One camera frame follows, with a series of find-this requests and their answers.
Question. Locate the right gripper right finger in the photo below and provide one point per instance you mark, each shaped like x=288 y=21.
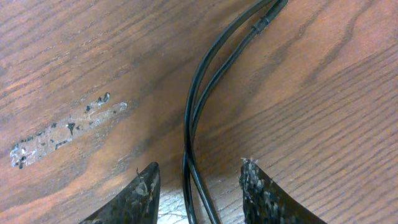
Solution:
x=264 y=202

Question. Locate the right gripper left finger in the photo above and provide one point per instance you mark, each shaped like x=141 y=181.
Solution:
x=137 y=203

